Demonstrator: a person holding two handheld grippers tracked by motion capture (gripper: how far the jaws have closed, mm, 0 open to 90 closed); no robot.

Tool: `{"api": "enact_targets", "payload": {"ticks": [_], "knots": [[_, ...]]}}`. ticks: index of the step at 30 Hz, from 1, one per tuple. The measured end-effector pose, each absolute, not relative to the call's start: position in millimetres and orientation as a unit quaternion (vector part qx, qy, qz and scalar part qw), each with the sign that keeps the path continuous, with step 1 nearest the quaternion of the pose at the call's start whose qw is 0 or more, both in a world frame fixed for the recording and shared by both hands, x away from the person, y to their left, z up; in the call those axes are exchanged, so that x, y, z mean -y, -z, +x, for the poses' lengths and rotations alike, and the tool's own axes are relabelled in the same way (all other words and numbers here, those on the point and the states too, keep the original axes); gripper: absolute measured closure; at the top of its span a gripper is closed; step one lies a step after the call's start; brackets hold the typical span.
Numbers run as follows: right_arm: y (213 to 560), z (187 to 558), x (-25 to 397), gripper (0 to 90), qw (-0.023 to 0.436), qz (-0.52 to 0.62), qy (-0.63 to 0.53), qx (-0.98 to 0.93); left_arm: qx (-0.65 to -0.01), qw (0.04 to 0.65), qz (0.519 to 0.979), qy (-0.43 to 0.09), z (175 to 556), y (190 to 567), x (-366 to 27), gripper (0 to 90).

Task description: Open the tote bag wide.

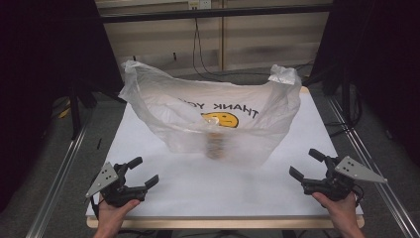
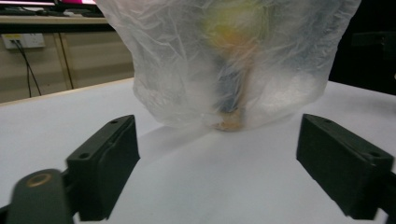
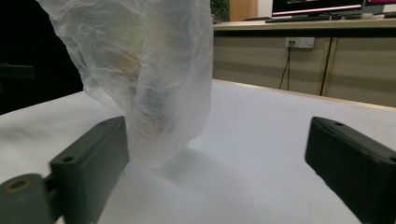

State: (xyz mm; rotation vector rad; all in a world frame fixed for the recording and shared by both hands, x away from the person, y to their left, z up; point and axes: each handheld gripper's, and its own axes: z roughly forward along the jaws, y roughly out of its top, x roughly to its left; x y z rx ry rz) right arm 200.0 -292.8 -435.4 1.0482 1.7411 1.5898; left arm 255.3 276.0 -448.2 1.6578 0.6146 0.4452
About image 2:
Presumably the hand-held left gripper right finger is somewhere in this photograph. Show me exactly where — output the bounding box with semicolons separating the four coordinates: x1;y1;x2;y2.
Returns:
295;113;396;221

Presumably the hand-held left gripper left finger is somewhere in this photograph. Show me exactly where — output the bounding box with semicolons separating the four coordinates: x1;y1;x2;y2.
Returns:
65;114;141;222

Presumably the black power cable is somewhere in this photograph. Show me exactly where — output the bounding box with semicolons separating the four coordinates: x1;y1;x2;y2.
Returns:
11;39;43;99

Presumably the wooden desk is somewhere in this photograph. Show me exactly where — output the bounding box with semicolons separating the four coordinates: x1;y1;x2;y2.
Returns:
0;15;135;105

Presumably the translucent white plastic bag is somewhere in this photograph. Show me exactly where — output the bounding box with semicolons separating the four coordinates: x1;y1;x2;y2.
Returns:
94;0;362;133

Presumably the monitor with pink screen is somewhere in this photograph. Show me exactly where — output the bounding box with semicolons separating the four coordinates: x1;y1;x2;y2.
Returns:
0;0;98;7

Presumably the white wall power socket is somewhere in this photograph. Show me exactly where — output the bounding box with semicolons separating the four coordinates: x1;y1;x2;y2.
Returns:
1;33;47;50

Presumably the black keyboard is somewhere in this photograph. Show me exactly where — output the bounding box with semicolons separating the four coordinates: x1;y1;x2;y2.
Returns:
0;7;45;17

